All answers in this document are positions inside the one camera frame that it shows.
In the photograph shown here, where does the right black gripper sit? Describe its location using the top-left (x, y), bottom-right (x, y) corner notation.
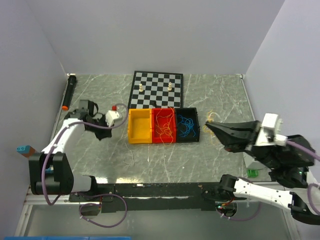
top-left (200, 116), bottom-right (278, 167)

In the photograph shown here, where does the yellow thin cable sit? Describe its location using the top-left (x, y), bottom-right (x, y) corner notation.
top-left (202, 111), bottom-right (218, 147)
top-left (152, 106), bottom-right (176, 145)

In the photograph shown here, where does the blue thin cable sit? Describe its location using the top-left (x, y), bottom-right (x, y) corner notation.
top-left (177, 114), bottom-right (193, 138)
top-left (182, 114), bottom-right (200, 137)

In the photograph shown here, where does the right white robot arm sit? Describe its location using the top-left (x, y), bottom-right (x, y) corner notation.
top-left (203, 114), bottom-right (320, 225)

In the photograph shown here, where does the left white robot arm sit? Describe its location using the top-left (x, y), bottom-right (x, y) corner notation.
top-left (28, 100), bottom-right (122, 201)

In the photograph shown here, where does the white tilted stand device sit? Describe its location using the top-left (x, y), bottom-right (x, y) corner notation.
top-left (243, 153), bottom-right (265, 170)

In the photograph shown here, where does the green small toy block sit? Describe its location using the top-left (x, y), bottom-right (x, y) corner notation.
top-left (247, 169), bottom-right (259, 178)

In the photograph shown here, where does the yellow plastic bin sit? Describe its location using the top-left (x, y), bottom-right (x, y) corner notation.
top-left (127, 108), bottom-right (152, 144)

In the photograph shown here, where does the black plastic bin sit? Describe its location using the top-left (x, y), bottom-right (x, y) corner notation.
top-left (175, 107), bottom-right (200, 143)

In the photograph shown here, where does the white chess rook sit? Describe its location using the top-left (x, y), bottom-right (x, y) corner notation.
top-left (139, 83), bottom-right (144, 92)

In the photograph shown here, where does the black marker orange cap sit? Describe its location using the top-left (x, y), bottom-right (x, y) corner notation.
top-left (61, 75), bottom-right (78, 111)

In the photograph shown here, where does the blue white brick stack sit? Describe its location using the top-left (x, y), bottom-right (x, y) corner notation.
top-left (45, 165), bottom-right (54, 175)

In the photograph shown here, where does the red plastic bin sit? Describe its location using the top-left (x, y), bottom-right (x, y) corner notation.
top-left (151, 107), bottom-right (177, 145)

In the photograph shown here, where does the black white chessboard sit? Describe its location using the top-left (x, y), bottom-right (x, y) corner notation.
top-left (128, 70), bottom-right (184, 109)

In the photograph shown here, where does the blue brown toy block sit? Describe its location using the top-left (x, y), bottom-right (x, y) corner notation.
top-left (16, 145), bottom-right (36, 158)

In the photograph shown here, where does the white chess pawn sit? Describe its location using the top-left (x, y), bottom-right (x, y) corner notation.
top-left (167, 82), bottom-right (172, 92)

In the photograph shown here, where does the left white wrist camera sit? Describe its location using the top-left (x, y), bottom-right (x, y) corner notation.
top-left (105, 105), bottom-right (123, 127)

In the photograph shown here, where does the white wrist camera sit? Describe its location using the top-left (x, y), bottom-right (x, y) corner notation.
top-left (254, 113), bottom-right (288, 147)
top-left (105, 105), bottom-right (123, 127)

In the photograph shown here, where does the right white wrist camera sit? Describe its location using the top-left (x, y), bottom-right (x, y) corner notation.
top-left (254, 113), bottom-right (288, 147)

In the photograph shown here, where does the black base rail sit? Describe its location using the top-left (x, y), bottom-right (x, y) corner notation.
top-left (68, 182), bottom-right (248, 214)

